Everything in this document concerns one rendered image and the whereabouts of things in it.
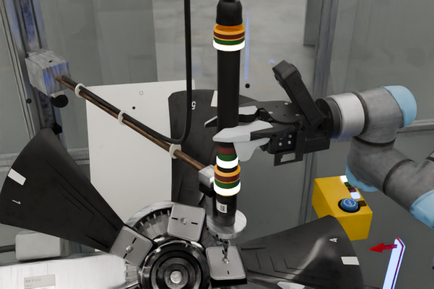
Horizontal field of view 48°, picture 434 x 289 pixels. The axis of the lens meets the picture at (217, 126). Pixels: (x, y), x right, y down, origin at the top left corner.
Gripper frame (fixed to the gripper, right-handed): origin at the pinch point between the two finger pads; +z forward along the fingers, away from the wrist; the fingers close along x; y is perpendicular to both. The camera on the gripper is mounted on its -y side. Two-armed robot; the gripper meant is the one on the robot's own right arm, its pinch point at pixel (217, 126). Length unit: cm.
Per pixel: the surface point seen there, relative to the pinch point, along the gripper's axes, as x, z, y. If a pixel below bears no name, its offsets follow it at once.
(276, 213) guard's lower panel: 63, -46, 83
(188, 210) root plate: 7.5, 3.0, 22.3
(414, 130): 55, -93, 51
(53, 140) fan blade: 16.1, 24.8, 7.5
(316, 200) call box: 27, -38, 46
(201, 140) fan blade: 14.4, -1.9, 11.9
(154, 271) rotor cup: -1.7, 11.8, 26.2
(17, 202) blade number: 17.0, 33.0, 20.1
